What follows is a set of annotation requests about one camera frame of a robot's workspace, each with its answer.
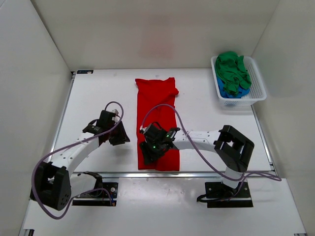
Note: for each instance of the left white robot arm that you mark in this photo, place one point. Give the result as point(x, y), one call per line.
point(56, 183)

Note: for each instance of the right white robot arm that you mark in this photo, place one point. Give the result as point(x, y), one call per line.
point(234, 149)

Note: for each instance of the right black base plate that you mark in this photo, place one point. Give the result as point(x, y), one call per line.
point(218, 195)

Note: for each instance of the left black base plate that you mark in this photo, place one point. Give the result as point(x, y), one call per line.
point(99, 198)

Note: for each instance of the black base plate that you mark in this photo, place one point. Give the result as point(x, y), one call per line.
point(218, 195)
point(99, 198)

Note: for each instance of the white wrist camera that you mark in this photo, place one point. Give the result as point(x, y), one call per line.
point(116, 116)
point(143, 130)

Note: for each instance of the green t shirt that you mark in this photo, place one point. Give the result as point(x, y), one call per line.
point(230, 70)

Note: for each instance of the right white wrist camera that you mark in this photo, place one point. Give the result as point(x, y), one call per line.
point(143, 130)

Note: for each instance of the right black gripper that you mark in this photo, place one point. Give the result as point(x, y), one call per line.
point(149, 156)

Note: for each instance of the white plastic basket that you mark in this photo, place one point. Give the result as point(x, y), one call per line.
point(257, 91)

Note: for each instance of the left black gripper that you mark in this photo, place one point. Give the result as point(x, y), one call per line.
point(123, 136)

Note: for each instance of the dark label sticker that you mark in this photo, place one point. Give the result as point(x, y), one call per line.
point(84, 71)

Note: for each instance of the red t shirt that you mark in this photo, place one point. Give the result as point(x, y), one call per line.
point(150, 94)

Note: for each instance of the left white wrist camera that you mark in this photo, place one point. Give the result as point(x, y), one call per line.
point(116, 116)

